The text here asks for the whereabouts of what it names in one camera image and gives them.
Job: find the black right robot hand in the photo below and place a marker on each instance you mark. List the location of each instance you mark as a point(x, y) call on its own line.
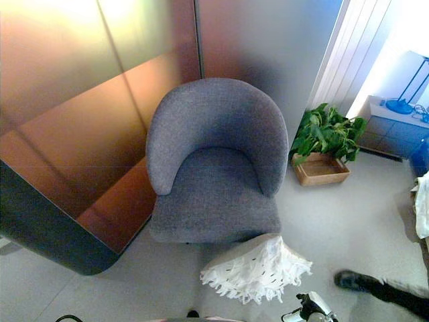
point(313, 310)

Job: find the white fringed blanket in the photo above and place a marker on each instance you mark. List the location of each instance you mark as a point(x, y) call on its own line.
point(258, 268)

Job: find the black person's shoe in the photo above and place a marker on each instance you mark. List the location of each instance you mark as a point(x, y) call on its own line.
point(348, 280)

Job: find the person's leg black trousers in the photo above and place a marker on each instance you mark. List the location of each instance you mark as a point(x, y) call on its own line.
point(399, 296)

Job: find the black left robot foot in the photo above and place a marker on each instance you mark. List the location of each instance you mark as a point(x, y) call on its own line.
point(193, 314)

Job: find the light wooden planter box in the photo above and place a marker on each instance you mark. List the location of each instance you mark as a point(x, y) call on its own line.
point(321, 177)

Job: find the white crumpled cloth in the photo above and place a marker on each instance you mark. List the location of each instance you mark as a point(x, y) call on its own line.
point(423, 208)

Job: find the grey fabric armchair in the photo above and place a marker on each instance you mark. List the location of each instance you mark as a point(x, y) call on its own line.
point(214, 188)

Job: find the green leafy potted plant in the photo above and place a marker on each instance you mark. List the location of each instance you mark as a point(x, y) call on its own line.
point(323, 134)

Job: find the blue rounded object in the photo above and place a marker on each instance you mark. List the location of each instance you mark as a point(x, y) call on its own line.
point(421, 157)

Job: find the white low cabinet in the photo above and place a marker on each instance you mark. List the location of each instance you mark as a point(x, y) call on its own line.
point(388, 134)

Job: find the blue desk lamp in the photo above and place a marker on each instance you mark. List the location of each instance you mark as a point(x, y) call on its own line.
point(399, 105)

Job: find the glossy table with dark rim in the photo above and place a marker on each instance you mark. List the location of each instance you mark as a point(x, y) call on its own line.
point(50, 234)

